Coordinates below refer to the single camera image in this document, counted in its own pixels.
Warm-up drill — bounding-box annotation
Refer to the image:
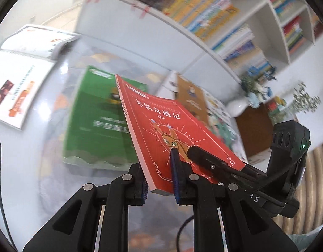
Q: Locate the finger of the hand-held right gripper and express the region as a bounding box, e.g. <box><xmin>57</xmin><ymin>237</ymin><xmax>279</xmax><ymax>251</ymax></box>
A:
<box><xmin>188</xmin><ymin>146</ymin><xmax>267</xmax><ymax>183</ymax></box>

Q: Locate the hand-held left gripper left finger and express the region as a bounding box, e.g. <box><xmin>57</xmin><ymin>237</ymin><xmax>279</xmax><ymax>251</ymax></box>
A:
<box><xmin>22</xmin><ymin>163</ymin><xmax>149</xmax><ymax>252</ymax></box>

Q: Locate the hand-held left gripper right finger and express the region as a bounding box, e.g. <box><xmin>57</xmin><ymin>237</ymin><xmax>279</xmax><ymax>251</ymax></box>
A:
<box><xmin>169</xmin><ymin>148</ymin><xmax>299</xmax><ymax>252</ymax></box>

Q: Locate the red book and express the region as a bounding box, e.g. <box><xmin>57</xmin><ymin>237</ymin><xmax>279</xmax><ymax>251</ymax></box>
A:
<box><xmin>115</xmin><ymin>74</ymin><xmax>246</xmax><ymax>196</ymax></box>

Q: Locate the row of white blue books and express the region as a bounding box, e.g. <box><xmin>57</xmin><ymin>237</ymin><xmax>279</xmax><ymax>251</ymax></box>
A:
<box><xmin>211</xmin><ymin>24</ymin><xmax>269</xmax><ymax>71</ymax></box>

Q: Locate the row of red rainbow books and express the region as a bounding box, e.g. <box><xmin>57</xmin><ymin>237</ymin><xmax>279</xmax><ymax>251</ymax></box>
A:
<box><xmin>282</xmin><ymin>16</ymin><xmax>306</xmax><ymax>53</ymax></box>

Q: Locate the row of orange yellow books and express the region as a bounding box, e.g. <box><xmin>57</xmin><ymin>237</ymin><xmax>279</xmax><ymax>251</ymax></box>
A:
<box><xmin>161</xmin><ymin>0</ymin><xmax>241</xmax><ymax>40</ymax></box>

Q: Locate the wooden slatted panel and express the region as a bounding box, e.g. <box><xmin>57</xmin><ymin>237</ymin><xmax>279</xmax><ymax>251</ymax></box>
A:
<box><xmin>272</xmin><ymin>142</ymin><xmax>323</xmax><ymax>234</ymax></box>

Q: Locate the illustrated white book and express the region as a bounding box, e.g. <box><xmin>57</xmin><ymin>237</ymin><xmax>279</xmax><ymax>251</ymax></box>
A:
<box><xmin>161</xmin><ymin>71</ymin><xmax>248</xmax><ymax>163</ymax></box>

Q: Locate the white vase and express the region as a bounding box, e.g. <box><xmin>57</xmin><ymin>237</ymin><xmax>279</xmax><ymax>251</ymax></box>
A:
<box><xmin>227</xmin><ymin>100</ymin><xmax>250</xmax><ymax>117</ymax></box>

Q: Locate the brown cover book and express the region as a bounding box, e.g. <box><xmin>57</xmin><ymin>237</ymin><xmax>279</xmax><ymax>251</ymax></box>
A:
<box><xmin>174</xmin><ymin>75</ymin><xmax>212</xmax><ymax>132</ymax></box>

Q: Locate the green leafy sprig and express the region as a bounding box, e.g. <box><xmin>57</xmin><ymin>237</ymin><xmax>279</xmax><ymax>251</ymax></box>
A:
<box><xmin>293</xmin><ymin>83</ymin><xmax>322</xmax><ymax>116</ymax></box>

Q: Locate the dark green book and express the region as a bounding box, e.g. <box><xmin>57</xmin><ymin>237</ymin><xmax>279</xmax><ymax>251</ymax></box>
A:
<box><xmin>62</xmin><ymin>65</ymin><xmax>149</xmax><ymax>170</ymax></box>

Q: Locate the person's leg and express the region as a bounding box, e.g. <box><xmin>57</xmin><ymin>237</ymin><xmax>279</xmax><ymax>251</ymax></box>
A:
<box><xmin>287</xmin><ymin>231</ymin><xmax>322</xmax><ymax>252</ymax></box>

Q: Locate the white bookshelf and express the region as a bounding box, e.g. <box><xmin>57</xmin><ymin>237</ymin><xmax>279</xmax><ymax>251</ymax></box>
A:
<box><xmin>75</xmin><ymin>0</ymin><xmax>323</xmax><ymax>90</ymax></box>

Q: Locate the open white spiral book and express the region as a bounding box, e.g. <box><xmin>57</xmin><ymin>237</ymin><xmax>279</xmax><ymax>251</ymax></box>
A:
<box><xmin>0</xmin><ymin>24</ymin><xmax>80</xmax><ymax>130</ymax></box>

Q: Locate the black cable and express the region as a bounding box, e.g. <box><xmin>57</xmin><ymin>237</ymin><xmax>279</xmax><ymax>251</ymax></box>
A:
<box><xmin>0</xmin><ymin>133</ymin><xmax>16</xmax><ymax>244</ymax></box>
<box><xmin>177</xmin><ymin>214</ymin><xmax>195</xmax><ymax>252</ymax></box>

